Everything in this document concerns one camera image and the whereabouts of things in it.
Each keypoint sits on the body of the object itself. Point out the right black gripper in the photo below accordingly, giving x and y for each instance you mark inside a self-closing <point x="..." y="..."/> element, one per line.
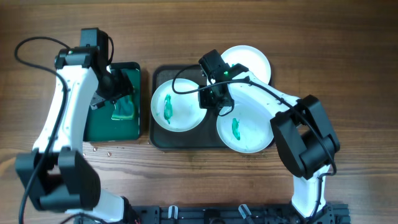
<point x="204" y="102"/>

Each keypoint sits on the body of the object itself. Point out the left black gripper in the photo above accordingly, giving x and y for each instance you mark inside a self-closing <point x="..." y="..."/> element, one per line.
<point x="122" y="87"/>

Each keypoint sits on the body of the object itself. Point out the green yellow sponge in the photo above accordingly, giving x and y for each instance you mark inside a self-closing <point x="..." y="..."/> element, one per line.
<point x="124" y="109"/>

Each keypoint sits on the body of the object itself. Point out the white plate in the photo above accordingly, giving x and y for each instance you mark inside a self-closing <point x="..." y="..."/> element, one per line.
<point x="244" y="129"/>
<point x="175" y="112"/>
<point x="250" y="57"/>

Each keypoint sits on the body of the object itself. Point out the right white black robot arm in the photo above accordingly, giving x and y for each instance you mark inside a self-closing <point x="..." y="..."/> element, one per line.
<point x="305" y="139"/>

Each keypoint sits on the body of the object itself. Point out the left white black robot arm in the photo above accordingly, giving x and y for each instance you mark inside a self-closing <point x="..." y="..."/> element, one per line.
<point x="56" y="176"/>

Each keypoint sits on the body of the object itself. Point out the large black serving tray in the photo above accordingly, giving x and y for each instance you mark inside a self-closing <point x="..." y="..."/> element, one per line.
<point x="203" y="136"/>

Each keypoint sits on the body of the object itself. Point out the small black water tray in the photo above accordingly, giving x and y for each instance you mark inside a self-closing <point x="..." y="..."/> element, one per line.
<point x="101" y="125"/>

